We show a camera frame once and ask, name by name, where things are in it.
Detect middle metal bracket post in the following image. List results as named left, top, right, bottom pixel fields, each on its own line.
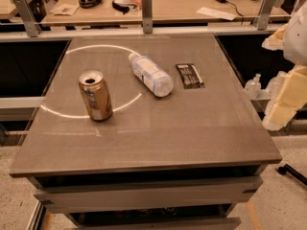
left=141, top=0, right=153, bottom=34

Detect small clear bottle on shelf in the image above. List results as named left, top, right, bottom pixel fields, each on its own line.
left=245, top=74, right=261, bottom=100

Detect clear plastic water bottle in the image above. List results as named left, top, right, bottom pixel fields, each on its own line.
left=129, top=53, right=174, bottom=98

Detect black snack packet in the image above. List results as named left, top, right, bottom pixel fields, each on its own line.
left=176, top=63, right=204, bottom=89

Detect left metal bracket post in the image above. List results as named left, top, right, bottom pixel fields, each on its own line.
left=12, top=0, right=40, bottom=37

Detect upper grey drawer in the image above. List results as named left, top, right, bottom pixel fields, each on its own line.
left=35, top=176, right=263, bottom=213

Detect gold soda can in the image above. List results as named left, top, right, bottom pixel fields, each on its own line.
left=79, top=70, right=113, bottom=122

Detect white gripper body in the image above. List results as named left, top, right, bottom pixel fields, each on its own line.
left=283, top=1, right=307, bottom=65

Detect metal bracket post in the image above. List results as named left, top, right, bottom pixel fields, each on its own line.
left=12, top=0, right=40, bottom=37
left=253, top=0, right=275, bottom=31
left=141, top=0, right=153, bottom=34

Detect lower grey drawer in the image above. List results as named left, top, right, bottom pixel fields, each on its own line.
left=70, top=218, right=241, bottom=230

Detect paper note on desk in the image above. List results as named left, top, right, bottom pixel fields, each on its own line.
left=52, top=4, right=79, bottom=16

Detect right metal bracket post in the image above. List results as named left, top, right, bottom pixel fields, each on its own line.
left=253, top=0, right=275, bottom=31

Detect black sunglasses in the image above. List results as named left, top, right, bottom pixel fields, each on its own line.
left=112, top=0, right=137, bottom=14

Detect black stand leg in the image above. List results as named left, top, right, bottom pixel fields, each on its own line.
left=277, top=164, right=307, bottom=186

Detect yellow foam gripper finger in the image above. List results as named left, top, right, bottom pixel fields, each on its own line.
left=262, top=24, right=288, bottom=51
left=262, top=65, right=307, bottom=131

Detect white paper sheet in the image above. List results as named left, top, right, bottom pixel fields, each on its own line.
left=197, top=7, right=236, bottom=21

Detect grey drawer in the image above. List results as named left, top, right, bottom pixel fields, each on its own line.
left=70, top=218, right=241, bottom=230
left=35, top=176, right=263, bottom=213

